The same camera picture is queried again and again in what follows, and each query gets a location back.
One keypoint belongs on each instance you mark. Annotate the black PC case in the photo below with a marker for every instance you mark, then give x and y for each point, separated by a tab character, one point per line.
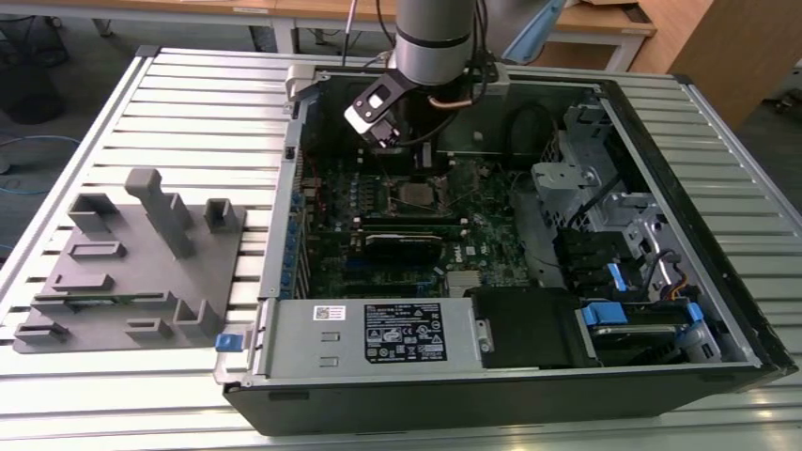
438	409

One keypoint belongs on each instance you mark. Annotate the CPU socket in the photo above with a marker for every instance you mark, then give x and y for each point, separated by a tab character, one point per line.
396	206

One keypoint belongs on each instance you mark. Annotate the blue disk carrier tab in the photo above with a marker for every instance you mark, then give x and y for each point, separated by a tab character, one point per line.
617	277

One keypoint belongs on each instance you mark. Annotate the black chair base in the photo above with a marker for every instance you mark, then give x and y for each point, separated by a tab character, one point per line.
789	101

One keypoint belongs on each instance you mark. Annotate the hard disk in blue carrier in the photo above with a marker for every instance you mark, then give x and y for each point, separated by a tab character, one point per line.
605	314

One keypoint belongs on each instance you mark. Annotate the black and white webcam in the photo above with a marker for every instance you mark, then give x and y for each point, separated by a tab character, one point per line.
373	110

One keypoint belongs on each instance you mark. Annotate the wooden cabinet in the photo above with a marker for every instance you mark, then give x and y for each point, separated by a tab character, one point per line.
740	47

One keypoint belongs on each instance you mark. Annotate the pale blue teach pendant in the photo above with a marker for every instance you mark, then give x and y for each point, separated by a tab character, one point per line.
543	23

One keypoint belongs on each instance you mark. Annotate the long wooden desk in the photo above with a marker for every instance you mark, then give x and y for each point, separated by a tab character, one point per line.
189	7

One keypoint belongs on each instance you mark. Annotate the black graphics card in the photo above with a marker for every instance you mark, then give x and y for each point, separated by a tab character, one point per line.
401	249

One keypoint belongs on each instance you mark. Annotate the green RAM stick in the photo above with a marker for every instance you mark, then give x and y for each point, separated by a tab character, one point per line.
94	299
414	228

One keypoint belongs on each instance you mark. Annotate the blue case latch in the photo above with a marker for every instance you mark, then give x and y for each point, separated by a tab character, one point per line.
229	343

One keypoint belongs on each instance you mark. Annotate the small wooden desk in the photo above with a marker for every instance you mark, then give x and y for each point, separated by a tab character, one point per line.
596	23

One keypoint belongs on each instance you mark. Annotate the green motherboard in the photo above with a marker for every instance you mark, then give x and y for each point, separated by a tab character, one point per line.
496	244

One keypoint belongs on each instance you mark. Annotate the blue bay latch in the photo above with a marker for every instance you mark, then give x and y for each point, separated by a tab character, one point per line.
695	312

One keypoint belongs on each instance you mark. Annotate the silver metal drive cage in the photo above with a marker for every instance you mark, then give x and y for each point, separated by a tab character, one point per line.
564	176

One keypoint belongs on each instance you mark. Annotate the black bin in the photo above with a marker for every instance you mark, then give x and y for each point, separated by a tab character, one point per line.
31	94

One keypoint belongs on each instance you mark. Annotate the black plastic shroud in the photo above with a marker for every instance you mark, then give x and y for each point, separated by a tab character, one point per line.
527	329

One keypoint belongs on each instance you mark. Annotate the silver chipset heatsink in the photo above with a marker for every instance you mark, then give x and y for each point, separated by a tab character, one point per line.
464	278

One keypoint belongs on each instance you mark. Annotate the grey parts rack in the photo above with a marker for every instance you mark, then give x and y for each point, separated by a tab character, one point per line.
145	282

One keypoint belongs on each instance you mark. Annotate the silver power supply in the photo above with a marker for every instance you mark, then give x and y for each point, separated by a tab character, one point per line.
294	343

